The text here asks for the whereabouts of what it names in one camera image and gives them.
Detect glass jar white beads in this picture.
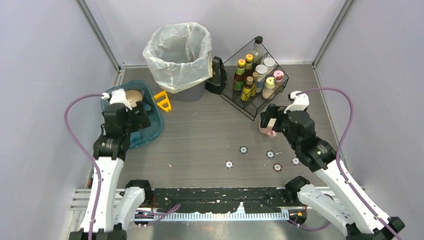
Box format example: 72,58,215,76
263,57,276,73

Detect pink mug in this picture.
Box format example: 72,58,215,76
258,118,277,138

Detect white trash bag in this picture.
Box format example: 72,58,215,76
142,22,213,94

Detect blue floral mug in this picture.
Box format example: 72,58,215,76
129,113,151,139

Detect yellow cap sauce bottle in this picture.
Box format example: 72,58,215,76
243,54,254,79
233,59,246,91

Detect red poker chip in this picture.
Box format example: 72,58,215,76
272,163,282,172

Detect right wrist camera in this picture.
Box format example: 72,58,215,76
283,91,310,114

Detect black cap glass bottle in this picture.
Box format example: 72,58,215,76
250,35,264,67

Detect grey trash bin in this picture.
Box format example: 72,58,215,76
168,81,206,102

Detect yellow plastic holder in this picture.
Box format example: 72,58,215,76
153,90,172,113

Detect pink cap spice jar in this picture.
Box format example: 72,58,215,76
273,70,285,89

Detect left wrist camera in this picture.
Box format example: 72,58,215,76
101,88,133,110

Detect black device behind bin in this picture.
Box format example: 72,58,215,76
205,56,227,95

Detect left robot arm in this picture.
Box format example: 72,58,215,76
68,103,153,240

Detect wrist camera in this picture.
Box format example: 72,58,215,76
101,88,133,110
283,91,310,114

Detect black wire rack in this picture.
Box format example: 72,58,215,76
220,38,289,120

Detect brown bowl with nuggets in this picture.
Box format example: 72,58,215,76
125,89,143,108

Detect blue star-shaped plate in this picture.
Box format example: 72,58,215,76
138,90,153,114

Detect teal transparent plastic tub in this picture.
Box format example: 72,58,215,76
100,79,165,150

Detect yellow cap spice jar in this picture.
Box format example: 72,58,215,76
262,76,276,100

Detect small brown cap bottle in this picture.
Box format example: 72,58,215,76
240,76,254,102

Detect small yellow oil bottle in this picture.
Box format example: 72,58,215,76
250,71,259,97

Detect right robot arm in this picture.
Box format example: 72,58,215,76
260,104,406,240

